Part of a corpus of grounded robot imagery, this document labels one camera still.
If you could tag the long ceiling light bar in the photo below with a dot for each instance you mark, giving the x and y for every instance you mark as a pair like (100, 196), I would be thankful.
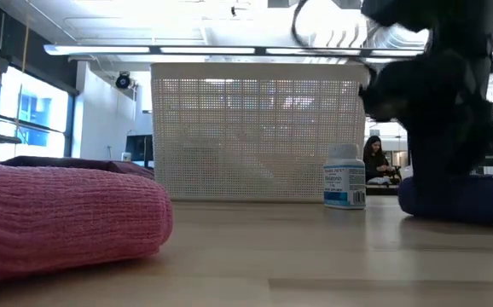
(208, 50)

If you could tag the small white pill bottle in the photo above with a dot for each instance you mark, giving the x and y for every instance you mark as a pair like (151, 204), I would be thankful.
(343, 179)

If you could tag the white perforated plastic basket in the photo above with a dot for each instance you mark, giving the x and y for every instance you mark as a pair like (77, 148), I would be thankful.
(255, 136)

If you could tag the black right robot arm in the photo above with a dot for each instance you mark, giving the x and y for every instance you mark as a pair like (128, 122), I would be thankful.
(455, 21)

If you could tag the pink bandage roll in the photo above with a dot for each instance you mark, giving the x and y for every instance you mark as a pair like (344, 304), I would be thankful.
(59, 221)

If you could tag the black wall security camera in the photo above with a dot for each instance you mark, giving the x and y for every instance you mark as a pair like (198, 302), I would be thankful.
(123, 81)

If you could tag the purple cloth bag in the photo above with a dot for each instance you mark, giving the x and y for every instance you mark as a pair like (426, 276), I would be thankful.
(80, 163)

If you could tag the person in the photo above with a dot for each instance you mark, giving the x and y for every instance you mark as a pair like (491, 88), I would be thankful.
(374, 160)

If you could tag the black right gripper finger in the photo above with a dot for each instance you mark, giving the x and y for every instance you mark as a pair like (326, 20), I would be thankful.
(479, 145)
(430, 158)

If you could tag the purple bandage roll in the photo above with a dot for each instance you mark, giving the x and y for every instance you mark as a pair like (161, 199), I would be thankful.
(464, 200)

